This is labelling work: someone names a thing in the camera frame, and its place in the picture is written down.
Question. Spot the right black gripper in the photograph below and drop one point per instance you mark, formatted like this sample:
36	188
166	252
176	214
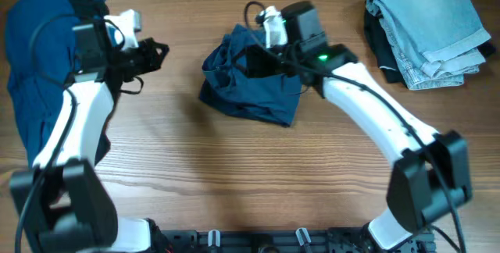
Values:
254	52

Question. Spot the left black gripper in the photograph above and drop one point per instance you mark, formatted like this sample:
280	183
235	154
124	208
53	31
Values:
148	48

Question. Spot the dark navy denim shorts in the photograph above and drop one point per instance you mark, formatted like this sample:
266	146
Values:
229	89

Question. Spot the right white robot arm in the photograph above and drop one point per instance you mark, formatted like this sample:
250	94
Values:
430	175

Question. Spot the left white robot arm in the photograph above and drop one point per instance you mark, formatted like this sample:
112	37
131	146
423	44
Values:
61	202

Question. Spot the black folded garment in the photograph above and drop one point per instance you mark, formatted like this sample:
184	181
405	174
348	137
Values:
378	43

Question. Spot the blue shirt pile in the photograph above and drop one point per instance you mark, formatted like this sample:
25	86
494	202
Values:
40	47

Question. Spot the light blue folded jeans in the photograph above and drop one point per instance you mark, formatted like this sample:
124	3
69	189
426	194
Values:
435	42

